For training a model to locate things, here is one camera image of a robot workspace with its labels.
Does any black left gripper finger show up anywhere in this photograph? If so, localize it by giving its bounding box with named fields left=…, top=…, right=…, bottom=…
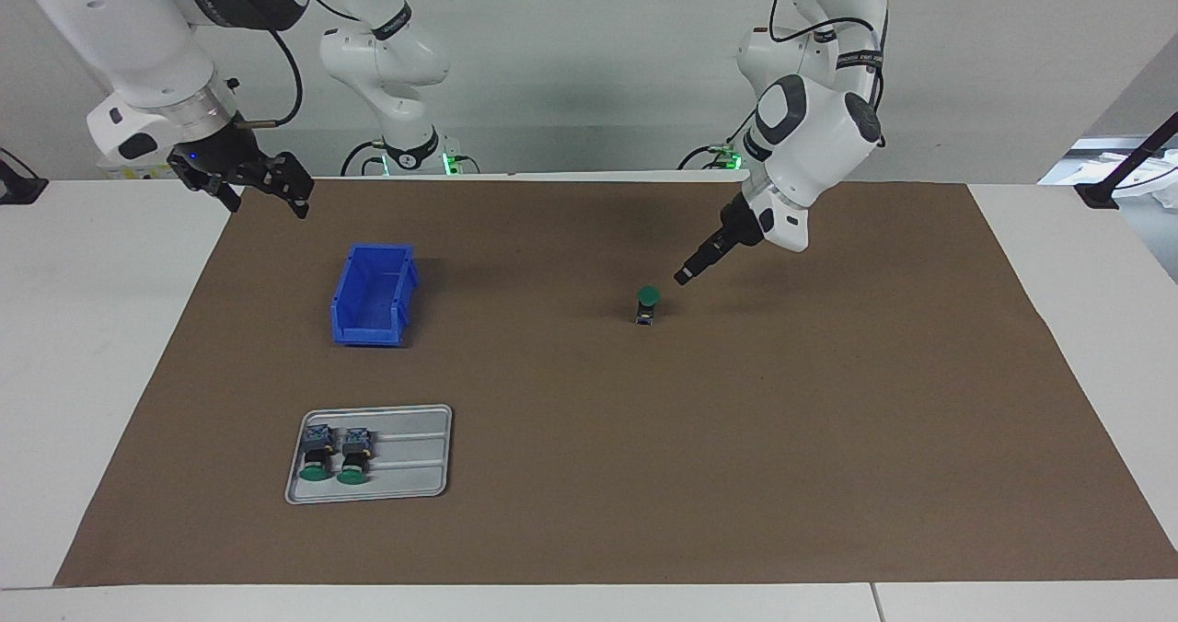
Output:
left=681, top=241, right=733, bottom=287
left=674, top=236, right=721, bottom=282

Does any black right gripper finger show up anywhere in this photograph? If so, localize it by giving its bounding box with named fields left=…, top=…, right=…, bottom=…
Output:
left=198, top=180, right=243, bottom=213
left=262, top=151, right=314, bottom=219

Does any white box with label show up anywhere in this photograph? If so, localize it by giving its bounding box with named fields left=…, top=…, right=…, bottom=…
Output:
left=97, top=148, right=180, bottom=181

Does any blue plastic storage bin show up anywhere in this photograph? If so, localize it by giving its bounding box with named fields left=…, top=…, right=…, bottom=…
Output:
left=329, top=243, right=421, bottom=348

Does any brown table mat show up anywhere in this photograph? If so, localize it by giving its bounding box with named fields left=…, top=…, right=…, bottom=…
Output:
left=53, top=179, right=1178, bottom=587

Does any black table clamp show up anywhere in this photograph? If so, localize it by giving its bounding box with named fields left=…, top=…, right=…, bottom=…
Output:
left=0, top=148, right=49, bottom=205

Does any grey metal tray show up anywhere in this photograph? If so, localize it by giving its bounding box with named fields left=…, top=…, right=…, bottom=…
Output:
left=284, top=405, right=454, bottom=506

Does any white sheet pile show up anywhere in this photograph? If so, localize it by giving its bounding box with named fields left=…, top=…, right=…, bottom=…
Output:
left=1038, top=137, right=1178, bottom=209

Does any black right arm base cable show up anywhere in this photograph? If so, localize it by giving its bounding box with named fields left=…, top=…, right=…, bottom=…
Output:
left=341, top=139, right=387, bottom=178

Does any black arm base cable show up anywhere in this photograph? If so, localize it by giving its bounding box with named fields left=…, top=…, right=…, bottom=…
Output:
left=678, top=111, right=751, bottom=170
left=341, top=139, right=387, bottom=178

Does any black left arm base cable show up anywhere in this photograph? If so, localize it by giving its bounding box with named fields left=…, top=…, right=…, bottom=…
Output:
left=678, top=111, right=751, bottom=170

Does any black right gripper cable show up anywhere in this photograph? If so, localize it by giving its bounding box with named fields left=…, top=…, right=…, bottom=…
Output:
left=230, top=0, right=374, bottom=131

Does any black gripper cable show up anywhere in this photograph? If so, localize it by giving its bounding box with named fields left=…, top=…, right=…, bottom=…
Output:
left=230, top=0, right=374, bottom=131
left=769, top=0, right=890, bottom=149

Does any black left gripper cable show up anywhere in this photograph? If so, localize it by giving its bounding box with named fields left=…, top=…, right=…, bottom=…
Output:
left=769, top=0, right=890, bottom=149

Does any black camera stand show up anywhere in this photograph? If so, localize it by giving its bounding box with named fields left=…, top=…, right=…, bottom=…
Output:
left=1074, top=111, right=1178, bottom=210

